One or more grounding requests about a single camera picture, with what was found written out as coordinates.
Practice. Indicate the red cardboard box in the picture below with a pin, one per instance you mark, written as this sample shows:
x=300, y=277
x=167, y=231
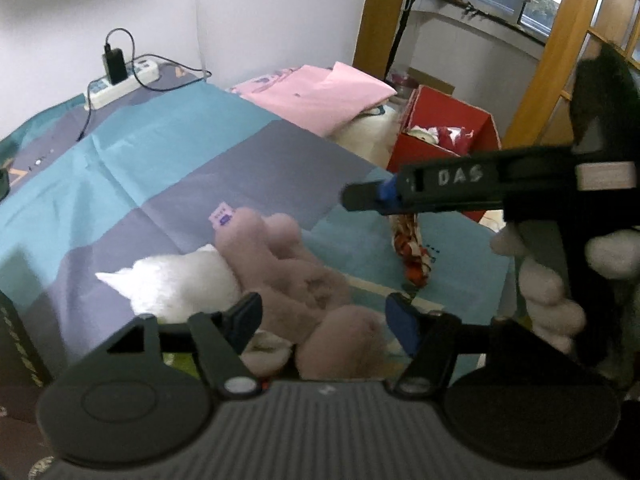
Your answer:
x=446, y=157

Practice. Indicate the teal and grey bed sheet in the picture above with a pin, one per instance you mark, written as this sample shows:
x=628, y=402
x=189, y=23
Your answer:
x=97, y=192

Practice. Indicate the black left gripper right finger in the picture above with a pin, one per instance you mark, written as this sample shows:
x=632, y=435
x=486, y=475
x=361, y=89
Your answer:
x=429, y=339

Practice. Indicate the white gloved right hand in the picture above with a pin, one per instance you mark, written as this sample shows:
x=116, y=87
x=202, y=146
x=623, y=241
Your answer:
x=555, y=318

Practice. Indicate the wooden door frame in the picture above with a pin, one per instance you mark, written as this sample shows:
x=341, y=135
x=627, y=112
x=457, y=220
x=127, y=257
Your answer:
x=376, y=34

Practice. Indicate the red patterned plush toy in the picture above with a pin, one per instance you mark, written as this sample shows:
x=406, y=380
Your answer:
x=408, y=245

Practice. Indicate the white plush toy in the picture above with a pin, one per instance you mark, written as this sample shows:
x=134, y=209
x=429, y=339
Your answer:
x=174, y=287

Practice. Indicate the white power strip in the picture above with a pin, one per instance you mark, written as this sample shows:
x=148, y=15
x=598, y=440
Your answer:
x=102, y=92

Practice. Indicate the pink folded cloth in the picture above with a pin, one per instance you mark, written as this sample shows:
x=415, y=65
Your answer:
x=317, y=99

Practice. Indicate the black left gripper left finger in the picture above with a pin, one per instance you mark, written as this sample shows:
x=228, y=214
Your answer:
x=219, y=340

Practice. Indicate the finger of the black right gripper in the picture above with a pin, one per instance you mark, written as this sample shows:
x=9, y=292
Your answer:
x=380, y=196

